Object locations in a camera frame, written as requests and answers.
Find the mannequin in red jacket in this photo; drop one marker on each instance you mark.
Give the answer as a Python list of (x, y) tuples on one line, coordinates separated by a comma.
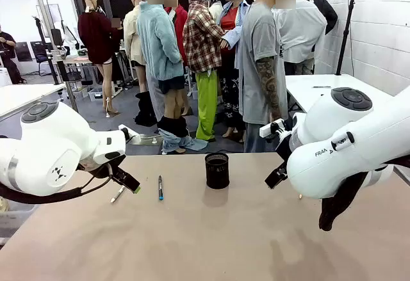
[(180, 21)]

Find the white pen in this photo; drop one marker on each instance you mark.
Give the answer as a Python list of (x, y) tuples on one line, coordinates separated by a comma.
[(117, 195)]

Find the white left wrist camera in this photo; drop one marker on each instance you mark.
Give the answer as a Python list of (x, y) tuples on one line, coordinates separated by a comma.
[(130, 133)]

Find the seated person in black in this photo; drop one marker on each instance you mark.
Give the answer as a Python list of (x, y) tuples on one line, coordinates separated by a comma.
[(8, 53)]

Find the blue jeans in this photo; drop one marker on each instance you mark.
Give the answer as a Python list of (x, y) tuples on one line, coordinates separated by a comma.
[(189, 143)]

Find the black office chair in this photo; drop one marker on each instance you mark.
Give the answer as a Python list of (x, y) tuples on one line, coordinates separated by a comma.
[(40, 53)]

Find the dark pen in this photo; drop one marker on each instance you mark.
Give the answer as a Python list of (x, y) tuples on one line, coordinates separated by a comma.
[(322, 86)]

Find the black mesh pen holder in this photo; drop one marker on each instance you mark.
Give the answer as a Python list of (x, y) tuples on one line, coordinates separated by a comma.
[(217, 172)]

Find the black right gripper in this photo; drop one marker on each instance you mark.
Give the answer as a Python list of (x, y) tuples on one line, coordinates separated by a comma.
[(283, 148)]

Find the black pen with blue cap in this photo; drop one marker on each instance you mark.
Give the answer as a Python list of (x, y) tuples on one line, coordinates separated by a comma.
[(160, 186)]

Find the mannequin in white shirt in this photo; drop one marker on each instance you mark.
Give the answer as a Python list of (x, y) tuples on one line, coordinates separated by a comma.
[(298, 34)]

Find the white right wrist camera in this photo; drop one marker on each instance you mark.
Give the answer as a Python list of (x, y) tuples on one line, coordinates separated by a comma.
[(267, 130)]

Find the black tripod stand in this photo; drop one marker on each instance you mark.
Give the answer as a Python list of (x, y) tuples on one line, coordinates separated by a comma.
[(345, 37)]

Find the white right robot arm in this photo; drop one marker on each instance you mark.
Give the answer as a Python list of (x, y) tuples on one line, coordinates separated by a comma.
[(346, 140)]

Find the large white table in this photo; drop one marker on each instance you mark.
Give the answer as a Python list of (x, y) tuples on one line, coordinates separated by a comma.
[(307, 92)]

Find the mannequin in red top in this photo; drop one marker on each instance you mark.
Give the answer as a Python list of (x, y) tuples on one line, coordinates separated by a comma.
[(229, 69)]

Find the mannequin in plaid hooded shirt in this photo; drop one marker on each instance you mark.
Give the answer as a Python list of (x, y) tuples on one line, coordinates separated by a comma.
[(201, 44)]

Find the tattooed right forearm of person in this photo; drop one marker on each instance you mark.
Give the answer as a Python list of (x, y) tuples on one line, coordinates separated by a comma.
[(268, 85)]

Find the mannequin in black jacket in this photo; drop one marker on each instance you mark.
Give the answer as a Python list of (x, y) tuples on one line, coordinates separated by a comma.
[(326, 12)]

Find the mannequin in maroon sweater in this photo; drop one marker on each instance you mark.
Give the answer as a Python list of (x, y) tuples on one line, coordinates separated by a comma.
[(96, 37)]

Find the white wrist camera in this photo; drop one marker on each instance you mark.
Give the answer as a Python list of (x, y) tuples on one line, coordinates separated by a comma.
[(130, 133), (267, 130)]

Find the mannequin in cream jacket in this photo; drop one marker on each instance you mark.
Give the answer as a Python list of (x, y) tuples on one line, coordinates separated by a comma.
[(132, 34)]

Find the clear plastic storage bin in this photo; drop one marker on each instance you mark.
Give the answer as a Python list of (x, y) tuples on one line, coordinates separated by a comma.
[(16, 218)]

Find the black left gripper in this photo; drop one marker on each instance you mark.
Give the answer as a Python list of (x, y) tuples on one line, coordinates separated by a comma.
[(110, 169)]

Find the person in grey T-shirt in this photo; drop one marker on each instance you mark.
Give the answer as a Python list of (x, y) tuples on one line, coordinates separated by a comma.
[(259, 79)]

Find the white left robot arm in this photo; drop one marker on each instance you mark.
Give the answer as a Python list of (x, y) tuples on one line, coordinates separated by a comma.
[(48, 153)]

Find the small white table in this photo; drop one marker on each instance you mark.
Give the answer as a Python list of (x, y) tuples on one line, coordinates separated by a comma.
[(22, 97)]

